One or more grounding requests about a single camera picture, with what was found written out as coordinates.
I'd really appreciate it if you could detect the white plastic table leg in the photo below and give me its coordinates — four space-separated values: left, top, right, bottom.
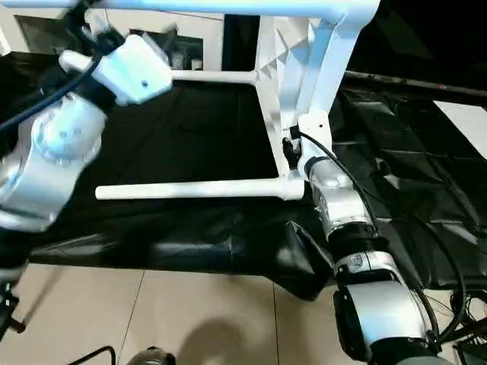
94 179 286 201
0 0 376 21
170 69 263 85

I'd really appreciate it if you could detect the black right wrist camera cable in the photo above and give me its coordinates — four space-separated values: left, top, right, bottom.
294 129 467 345

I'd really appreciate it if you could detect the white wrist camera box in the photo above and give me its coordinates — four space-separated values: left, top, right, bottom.
60 33 174 107
296 109 332 179

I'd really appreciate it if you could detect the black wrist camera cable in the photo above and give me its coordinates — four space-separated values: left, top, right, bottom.
294 129 467 345
0 32 115 132

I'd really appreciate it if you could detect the white glass-door cabinet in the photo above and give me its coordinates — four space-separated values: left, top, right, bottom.
0 5 225 73

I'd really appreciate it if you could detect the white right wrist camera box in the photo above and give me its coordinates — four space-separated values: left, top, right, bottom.
296 109 332 179

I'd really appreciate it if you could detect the dark metal rod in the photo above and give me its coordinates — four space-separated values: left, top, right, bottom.
344 69 487 94

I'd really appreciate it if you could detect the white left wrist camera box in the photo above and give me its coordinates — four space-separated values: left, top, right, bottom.
60 33 174 107

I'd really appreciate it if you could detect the white plastic table top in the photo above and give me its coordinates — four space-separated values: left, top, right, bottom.
255 0 382 202

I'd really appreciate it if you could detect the black cable bundle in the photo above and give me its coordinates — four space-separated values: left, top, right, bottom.
418 281 487 343

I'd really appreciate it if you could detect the white flat board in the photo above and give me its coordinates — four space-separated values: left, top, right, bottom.
432 100 487 151

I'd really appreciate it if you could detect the black plastic mat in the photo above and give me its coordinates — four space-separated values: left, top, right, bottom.
0 49 487 303

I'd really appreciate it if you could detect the black left wrist camera cable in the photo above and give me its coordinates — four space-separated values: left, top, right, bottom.
0 32 115 132

